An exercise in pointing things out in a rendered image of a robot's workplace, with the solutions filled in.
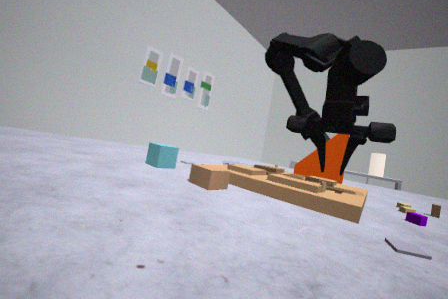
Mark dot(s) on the purple block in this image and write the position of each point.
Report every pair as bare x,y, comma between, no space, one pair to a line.
416,219

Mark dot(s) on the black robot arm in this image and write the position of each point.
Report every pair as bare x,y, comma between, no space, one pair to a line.
353,62

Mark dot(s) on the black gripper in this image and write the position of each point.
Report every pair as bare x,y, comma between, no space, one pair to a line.
375,131

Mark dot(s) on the teal cube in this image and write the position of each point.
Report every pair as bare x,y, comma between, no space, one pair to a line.
162,156

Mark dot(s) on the dark grey bent rod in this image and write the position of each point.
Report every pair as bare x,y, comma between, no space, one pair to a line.
407,248

